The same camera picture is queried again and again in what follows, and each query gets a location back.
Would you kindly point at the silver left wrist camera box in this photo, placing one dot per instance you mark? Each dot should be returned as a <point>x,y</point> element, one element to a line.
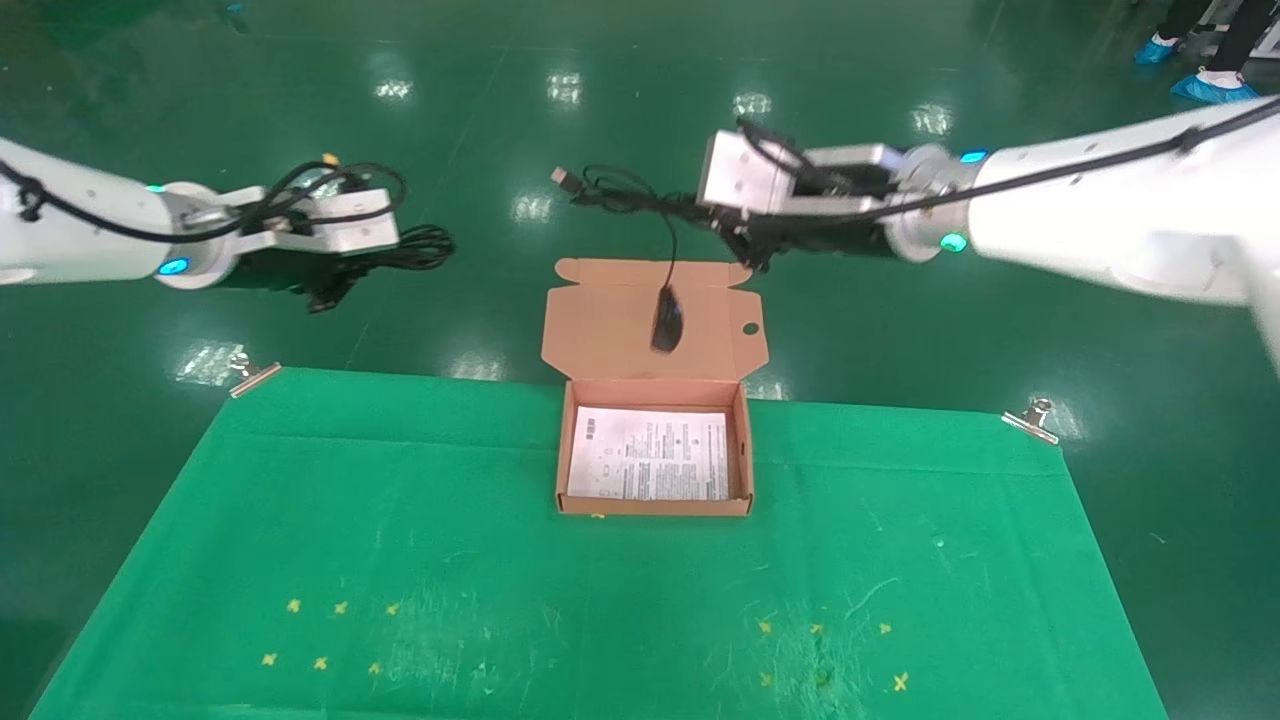
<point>345,225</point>

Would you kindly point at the person leg black trousers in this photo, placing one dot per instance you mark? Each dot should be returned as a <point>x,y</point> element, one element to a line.
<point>1238,35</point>
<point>1185,18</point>

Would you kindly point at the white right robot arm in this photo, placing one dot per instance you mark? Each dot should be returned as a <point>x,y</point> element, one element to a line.
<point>1100,210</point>

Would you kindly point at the blue shoe cover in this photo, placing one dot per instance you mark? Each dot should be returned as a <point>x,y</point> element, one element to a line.
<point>1215,90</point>
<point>1157,50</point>

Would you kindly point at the open orange cardboard box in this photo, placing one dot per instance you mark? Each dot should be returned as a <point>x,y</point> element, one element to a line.
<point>650,330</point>

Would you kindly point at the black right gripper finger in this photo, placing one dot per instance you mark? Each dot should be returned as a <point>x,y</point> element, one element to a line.
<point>758,255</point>
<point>735,222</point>

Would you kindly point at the metal binder clip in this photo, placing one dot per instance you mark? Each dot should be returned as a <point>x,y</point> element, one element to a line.
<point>1032,420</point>
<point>255,377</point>

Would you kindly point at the green table cloth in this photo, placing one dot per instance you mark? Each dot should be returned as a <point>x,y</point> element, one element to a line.
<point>560,590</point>

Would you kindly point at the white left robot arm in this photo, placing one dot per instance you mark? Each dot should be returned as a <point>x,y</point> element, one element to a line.
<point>80,225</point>

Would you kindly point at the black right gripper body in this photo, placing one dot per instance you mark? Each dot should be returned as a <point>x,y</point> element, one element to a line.
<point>830,238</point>

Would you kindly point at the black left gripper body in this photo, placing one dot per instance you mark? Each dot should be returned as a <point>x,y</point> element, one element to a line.
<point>270,275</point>

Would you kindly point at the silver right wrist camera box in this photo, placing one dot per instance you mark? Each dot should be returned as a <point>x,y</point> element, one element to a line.
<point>750,172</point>

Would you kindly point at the white printed paper sheet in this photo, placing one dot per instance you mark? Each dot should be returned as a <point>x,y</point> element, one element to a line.
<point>650,455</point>

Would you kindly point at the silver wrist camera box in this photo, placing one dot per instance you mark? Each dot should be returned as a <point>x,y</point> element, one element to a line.
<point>345,225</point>
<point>750,172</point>

